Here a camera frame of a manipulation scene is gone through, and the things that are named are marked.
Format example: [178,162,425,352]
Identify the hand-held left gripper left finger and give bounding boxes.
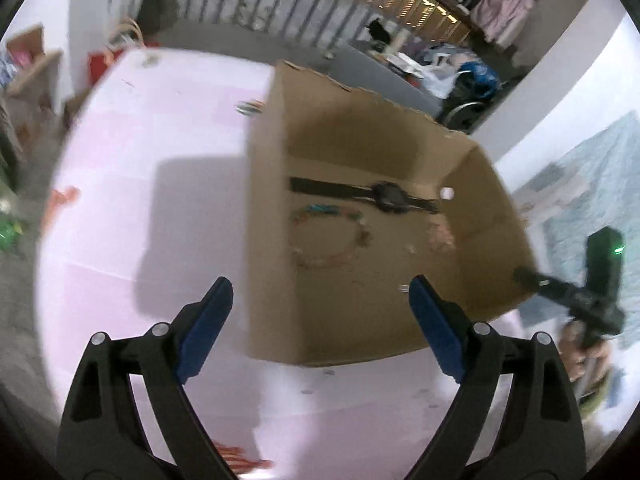
[56,276,236,480]

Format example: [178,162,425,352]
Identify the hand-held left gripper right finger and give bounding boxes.
[407,275,587,480]

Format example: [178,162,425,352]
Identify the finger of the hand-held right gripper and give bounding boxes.
[514,266,577,311]

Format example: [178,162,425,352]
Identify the brown cardboard box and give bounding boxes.
[247,60,538,367]

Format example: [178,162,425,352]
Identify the orange pink bead bracelet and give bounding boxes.
[425,222,457,251]

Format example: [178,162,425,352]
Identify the black wristwatch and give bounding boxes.
[290,176,441,215]

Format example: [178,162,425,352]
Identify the multicolour glass bead bracelet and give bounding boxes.
[291,203,373,271]

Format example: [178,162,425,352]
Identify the person's right hand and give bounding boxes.
[559,320,613,386]

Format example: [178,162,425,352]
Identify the green plastic bottle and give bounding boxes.
[0,217,23,251]

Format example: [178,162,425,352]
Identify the blue plastic bag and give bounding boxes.
[452,60,501,101]

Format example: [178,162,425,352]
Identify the white plastic bag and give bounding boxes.
[422,62,458,98]

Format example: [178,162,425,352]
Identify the grey side table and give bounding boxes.
[322,42,446,118]

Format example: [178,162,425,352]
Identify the light pink hanging clothes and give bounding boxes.
[472,0,536,46]

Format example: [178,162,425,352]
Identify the red paper bag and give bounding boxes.
[87,17,161,86]

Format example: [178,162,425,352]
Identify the open cardboard box with clutter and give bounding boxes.
[0,25,63,111]

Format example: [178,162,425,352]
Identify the metal balcony railing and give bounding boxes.
[140,0,481,56]

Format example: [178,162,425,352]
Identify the blue patterned wall hanging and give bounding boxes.
[515,115,640,351]

